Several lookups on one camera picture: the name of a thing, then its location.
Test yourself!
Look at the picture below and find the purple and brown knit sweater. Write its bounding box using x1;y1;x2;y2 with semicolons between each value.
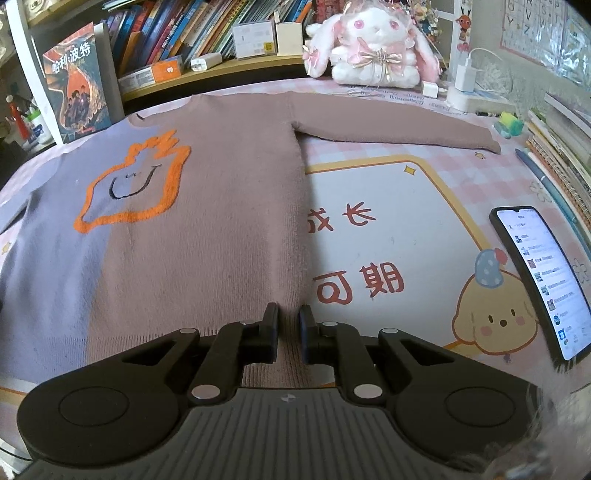
1;92;501;384

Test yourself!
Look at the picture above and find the black smartphone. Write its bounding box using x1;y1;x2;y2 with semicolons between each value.
489;206;590;365

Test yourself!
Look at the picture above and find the wooden bookshelf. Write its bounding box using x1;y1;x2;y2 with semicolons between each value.
119;55;304;102

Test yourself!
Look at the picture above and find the white power strip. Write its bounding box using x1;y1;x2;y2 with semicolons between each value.
446;86;517;114

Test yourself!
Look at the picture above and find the white orange box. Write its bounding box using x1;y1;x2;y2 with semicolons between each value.
118;55;183;95

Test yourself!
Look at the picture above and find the green yellow eraser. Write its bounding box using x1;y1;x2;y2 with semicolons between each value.
494;112;524;139

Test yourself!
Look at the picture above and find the small white adapter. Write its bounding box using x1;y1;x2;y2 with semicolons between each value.
189;52;223;72

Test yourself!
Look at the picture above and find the white charger plug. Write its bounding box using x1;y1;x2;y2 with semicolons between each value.
454;64;478;93

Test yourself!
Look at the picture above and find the beige paper box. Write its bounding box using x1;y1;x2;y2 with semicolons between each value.
276;22;304;56

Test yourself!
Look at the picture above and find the white pink plush bunny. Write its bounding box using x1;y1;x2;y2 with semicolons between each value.
303;1;441;89

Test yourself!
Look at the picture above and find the white card box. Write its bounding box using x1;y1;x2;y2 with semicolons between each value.
232;21;276;59

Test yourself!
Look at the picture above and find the Harry Potter book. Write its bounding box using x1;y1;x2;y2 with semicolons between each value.
42;23;111;143

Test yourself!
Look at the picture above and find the stack of notebooks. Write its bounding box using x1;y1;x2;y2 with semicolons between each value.
526;93;590;217

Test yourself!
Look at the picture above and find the row of colourful books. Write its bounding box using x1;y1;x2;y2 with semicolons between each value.
102;0;315;76

